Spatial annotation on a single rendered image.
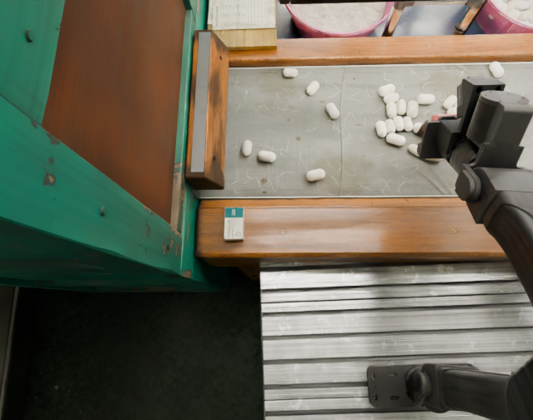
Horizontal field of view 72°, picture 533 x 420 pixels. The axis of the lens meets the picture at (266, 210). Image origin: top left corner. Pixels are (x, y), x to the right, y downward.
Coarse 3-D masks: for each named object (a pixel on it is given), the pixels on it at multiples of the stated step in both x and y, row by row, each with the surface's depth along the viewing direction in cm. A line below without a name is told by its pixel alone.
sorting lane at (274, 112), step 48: (240, 96) 78; (288, 96) 78; (336, 96) 77; (384, 96) 77; (528, 96) 76; (240, 144) 75; (288, 144) 75; (336, 144) 75; (384, 144) 74; (528, 144) 73; (240, 192) 73; (288, 192) 72; (336, 192) 72; (384, 192) 72; (432, 192) 71
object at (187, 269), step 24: (192, 192) 67; (192, 216) 68; (192, 240) 67; (192, 264) 67; (48, 288) 111; (72, 288) 114; (96, 288) 129; (120, 288) 129; (144, 288) 128; (168, 288) 128; (192, 288) 128; (216, 288) 110
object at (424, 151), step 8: (424, 128) 60; (432, 128) 59; (424, 136) 60; (432, 136) 60; (424, 144) 60; (432, 144) 60; (456, 144) 55; (424, 152) 61; (432, 152) 61; (440, 152) 59; (448, 160) 57
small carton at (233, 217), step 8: (224, 208) 67; (232, 208) 67; (240, 208) 67; (224, 216) 67; (232, 216) 67; (240, 216) 67; (224, 224) 66; (232, 224) 66; (240, 224) 66; (224, 232) 66; (232, 232) 66; (240, 232) 66; (232, 240) 67; (240, 240) 67
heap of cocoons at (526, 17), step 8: (496, 0) 84; (504, 0) 82; (512, 0) 84; (520, 0) 83; (528, 0) 84; (504, 8) 81; (512, 8) 82; (520, 8) 82; (528, 8) 82; (512, 16) 81; (520, 16) 81; (528, 16) 81
